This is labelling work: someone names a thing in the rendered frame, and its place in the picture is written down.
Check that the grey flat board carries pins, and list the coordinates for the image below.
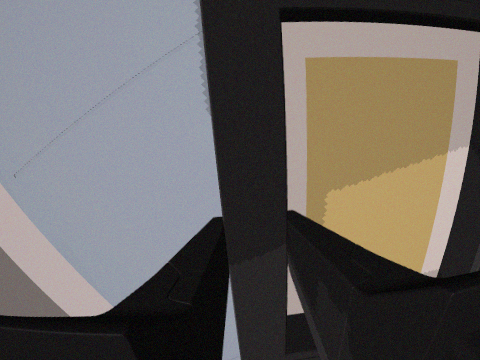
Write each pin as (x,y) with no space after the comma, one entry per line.
(106,138)

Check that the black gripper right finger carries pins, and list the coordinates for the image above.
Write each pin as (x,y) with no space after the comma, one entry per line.
(361,306)

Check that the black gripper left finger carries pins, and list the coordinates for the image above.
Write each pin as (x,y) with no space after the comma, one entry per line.
(179,314)

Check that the black picture frame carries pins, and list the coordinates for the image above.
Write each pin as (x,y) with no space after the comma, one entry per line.
(363,115)

